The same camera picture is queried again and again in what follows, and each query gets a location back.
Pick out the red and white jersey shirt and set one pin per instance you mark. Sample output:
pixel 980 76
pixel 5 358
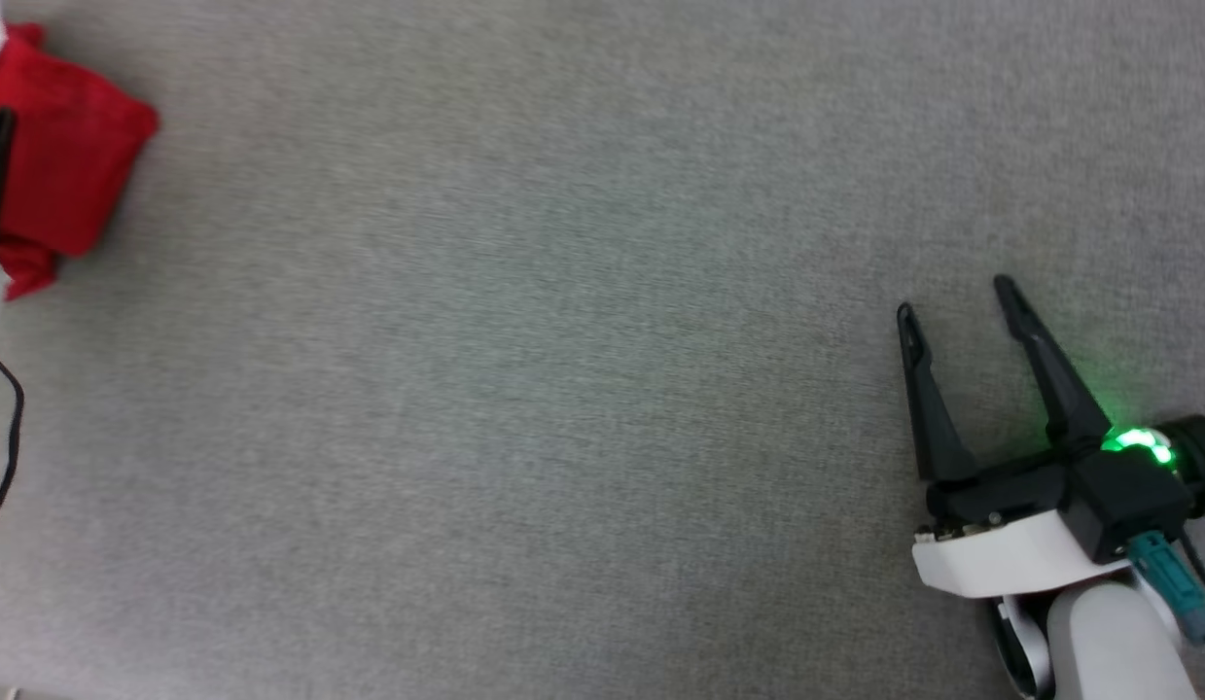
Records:
pixel 72 165

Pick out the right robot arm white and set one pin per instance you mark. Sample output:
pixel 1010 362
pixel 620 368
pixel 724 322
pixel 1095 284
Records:
pixel 1108 647

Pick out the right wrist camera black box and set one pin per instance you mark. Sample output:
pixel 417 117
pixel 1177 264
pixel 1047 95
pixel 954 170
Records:
pixel 1127 501

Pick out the grey fabric sofa cushion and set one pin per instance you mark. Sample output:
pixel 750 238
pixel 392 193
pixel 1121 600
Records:
pixel 563 340

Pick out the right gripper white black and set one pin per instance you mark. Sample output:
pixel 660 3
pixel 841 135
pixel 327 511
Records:
pixel 1001 554

